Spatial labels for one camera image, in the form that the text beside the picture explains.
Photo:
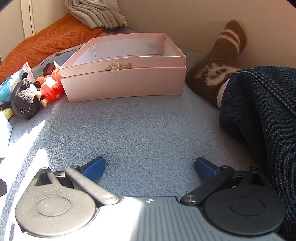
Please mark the orange textured pillow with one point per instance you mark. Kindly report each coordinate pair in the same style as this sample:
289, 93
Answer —
65, 33

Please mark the dark denim right leg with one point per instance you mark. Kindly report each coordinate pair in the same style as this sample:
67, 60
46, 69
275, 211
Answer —
258, 109

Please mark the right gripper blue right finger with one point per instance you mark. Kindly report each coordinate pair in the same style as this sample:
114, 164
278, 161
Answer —
213, 176

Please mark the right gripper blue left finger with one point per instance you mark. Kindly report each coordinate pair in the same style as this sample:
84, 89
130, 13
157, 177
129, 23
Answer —
84, 177

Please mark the orange red doll figure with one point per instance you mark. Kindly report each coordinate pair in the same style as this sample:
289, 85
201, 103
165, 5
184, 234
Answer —
51, 87

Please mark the blue white mask packet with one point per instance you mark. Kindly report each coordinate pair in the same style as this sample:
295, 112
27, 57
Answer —
9, 84

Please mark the black plush mouse toy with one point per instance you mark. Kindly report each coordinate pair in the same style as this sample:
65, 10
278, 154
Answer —
25, 100

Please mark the grey blue fleece blanket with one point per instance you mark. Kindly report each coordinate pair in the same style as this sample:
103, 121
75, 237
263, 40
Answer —
149, 143

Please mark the pink cardboard box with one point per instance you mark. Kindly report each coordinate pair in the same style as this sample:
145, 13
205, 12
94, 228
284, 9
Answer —
124, 65

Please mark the brown striped sock foot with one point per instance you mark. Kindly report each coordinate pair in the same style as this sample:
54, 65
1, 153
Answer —
207, 76

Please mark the grey folded curtain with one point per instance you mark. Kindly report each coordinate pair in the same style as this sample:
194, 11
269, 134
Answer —
97, 14

